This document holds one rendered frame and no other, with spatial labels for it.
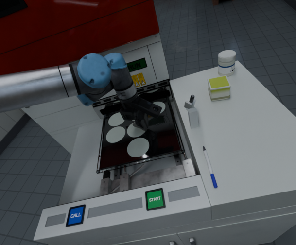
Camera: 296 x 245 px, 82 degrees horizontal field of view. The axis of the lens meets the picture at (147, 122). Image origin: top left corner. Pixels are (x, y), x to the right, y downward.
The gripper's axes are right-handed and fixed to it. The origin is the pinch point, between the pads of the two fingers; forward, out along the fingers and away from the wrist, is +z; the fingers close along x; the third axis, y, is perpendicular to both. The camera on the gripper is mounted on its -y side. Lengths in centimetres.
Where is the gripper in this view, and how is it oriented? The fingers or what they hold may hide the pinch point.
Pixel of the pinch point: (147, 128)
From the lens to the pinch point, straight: 78.2
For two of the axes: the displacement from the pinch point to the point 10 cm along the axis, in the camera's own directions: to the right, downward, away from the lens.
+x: -3.6, 7.4, -5.6
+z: 2.7, 6.6, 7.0
